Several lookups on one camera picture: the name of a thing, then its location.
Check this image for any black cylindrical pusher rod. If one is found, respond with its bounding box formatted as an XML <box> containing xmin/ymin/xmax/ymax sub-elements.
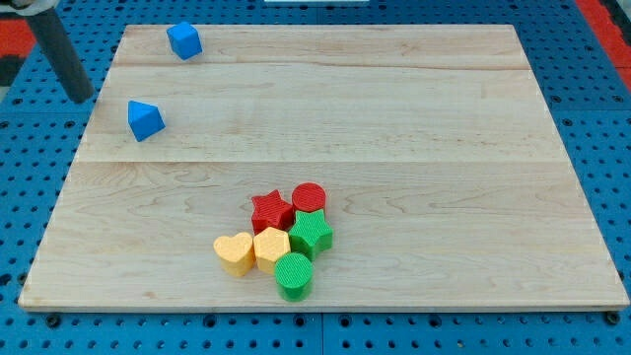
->
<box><xmin>26</xmin><ymin>8</ymin><xmax>95</xmax><ymax>104</ymax></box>

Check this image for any blue triangle block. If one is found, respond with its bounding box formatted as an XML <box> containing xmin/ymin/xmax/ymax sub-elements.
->
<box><xmin>127</xmin><ymin>101</ymin><xmax>166</xmax><ymax>142</ymax></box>

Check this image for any blue cube block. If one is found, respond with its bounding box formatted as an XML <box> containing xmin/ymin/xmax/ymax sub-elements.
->
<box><xmin>166</xmin><ymin>22</ymin><xmax>203</xmax><ymax>60</ymax></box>

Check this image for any red star block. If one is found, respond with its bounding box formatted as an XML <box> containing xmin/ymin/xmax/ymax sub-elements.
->
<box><xmin>250</xmin><ymin>189</ymin><xmax>295</xmax><ymax>234</ymax></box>

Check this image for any yellow heart block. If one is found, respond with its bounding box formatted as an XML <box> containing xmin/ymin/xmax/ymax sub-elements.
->
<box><xmin>213</xmin><ymin>232</ymin><xmax>255</xmax><ymax>277</ymax></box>

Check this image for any yellow hexagon block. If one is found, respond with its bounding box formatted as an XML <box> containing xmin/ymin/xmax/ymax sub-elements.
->
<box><xmin>253</xmin><ymin>227</ymin><xmax>291</xmax><ymax>274</ymax></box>

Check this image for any red cylinder block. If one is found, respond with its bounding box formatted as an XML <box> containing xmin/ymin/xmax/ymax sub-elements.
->
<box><xmin>292</xmin><ymin>181</ymin><xmax>326</xmax><ymax>212</ymax></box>

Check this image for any green star block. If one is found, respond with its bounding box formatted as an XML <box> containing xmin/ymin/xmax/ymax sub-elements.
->
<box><xmin>288</xmin><ymin>209</ymin><xmax>333</xmax><ymax>261</ymax></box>

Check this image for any green cylinder block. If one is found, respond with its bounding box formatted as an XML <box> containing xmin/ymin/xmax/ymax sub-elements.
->
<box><xmin>274</xmin><ymin>252</ymin><xmax>314</xmax><ymax>302</ymax></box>

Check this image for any wooden board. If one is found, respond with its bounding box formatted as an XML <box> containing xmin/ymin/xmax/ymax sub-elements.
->
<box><xmin>19</xmin><ymin>25</ymin><xmax>629</xmax><ymax>314</ymax></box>

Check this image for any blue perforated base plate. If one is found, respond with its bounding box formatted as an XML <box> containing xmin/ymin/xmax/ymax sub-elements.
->
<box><xmin>1</xmin><ymin>0</ymin><xmax>630</xmax><ymax>354</ymax></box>

